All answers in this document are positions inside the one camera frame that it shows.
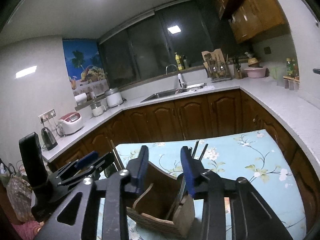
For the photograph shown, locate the steel fork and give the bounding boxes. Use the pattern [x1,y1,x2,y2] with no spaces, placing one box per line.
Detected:
[191,139,208,160]

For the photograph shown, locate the kitchen faucet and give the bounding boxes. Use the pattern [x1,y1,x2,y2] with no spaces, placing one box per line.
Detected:
[165,64,187,89]

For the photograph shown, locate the dark kitchen window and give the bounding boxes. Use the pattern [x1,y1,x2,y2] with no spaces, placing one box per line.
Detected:
[99,0,238,88]

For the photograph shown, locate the wooden utensil holder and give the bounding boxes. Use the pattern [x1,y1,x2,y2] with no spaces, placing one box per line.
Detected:
[127,162,195,238]

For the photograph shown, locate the black steel electric kettle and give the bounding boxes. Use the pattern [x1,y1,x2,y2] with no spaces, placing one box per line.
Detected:
[41,127,57,151]

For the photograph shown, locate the floral blue tablecloth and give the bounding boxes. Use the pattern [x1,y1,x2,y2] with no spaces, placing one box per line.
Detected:
[96,129,307,240]

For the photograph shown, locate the white red rice cooker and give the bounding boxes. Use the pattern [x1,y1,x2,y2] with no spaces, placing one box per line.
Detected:
[58,112,84,135]

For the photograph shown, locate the small white jar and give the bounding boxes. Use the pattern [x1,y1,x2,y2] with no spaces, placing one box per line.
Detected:
[90,102,106,117]

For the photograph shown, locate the white pot with lid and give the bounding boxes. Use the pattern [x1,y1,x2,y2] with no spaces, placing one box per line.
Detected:
[105,88,123,108]

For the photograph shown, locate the wooden lower cabinets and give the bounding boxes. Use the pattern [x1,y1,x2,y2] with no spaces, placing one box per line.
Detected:
[49,89,319,225]

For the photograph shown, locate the wooden cabinets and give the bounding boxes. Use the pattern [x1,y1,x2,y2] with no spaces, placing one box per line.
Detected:
[214,0,290,44]
[49,89,319,225]

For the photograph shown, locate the paper towel roll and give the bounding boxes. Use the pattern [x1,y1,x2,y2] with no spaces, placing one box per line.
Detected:
[74,93,87,105]

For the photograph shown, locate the steel sink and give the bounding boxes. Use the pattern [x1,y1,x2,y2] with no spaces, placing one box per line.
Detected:
[142,83,207,102]

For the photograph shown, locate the yellow detergent bottle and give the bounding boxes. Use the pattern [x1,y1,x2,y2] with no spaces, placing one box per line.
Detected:
[175,52,185,70]

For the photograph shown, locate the countertop utensil rack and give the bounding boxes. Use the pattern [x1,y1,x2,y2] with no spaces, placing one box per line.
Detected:
[201,49,232,82]

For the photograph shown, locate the knife block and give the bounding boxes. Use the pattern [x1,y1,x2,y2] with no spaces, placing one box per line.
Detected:
[233,56,243,80]

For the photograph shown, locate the tropical fruit poster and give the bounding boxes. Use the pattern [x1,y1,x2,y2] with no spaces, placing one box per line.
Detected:
[62,39,108,96]

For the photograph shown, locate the pink basin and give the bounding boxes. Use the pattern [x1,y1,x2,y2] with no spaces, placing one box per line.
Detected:
[244,67,266,79]

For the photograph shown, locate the spice jars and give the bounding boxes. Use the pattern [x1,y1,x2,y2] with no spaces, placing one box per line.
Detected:
[283,58,299,91]

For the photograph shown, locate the black frying pan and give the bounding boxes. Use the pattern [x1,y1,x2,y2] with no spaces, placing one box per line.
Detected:
[313,68,320,74]

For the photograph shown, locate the wooden upper cabinets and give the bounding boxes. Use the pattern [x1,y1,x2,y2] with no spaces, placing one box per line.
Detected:
[214,0,290,44]

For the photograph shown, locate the wall power outlet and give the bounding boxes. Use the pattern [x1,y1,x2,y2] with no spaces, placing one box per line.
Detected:
[38,109,56,124]

